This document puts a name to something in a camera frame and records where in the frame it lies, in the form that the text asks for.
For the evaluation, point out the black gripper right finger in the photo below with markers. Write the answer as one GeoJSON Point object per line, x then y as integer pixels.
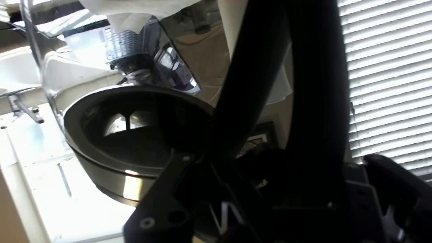
{"type": "Point", "coordinates": [396, 203]}

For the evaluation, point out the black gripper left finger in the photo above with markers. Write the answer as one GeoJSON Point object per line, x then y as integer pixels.
{"type": "Point", "coordinates": [166, 211]}

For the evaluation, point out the white window blinds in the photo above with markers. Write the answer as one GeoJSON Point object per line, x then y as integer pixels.
{"type": "Point", "coordinates": [391, 81]}

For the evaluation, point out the dark framed picture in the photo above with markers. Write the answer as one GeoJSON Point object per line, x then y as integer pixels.
{"type": "Point", "coordinates": [263, 135]}

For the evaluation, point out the metal faucet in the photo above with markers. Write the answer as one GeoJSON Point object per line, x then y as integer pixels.
{"type": "Point", "coordinates": [27, 113]}

